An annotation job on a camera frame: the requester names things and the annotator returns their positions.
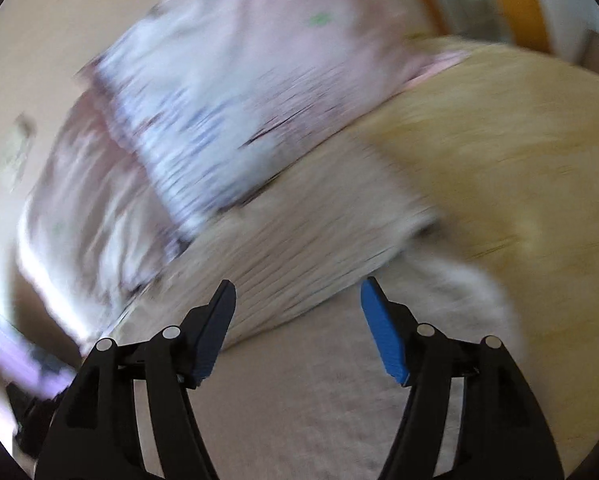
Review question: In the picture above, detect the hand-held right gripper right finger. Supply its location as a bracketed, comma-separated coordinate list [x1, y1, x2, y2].
[360, 277, 565, 480]

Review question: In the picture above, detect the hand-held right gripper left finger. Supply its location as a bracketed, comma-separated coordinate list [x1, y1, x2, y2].
[34, 280, 237, 480]

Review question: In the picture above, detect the beige cable-knit blanket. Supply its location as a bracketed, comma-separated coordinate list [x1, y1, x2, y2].
[104, 125, 527, 480]

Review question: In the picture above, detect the purple printed object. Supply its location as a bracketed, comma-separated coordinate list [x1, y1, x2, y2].
[0, 314, 76, 403]

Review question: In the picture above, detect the left pink patterned pillow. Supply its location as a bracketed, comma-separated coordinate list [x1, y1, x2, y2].
[16, 92, 192, 346]

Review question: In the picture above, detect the yellow patterned bedspread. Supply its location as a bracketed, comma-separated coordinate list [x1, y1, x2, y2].
[349, 35, 599, 480]

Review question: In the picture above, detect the pink pillow with purple writing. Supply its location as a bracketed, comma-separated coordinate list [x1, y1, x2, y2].
[76, 0, 473, 243]

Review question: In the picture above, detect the wooden bed headboard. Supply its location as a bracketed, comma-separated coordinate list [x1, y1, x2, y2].
[404, 0, 553, 53]

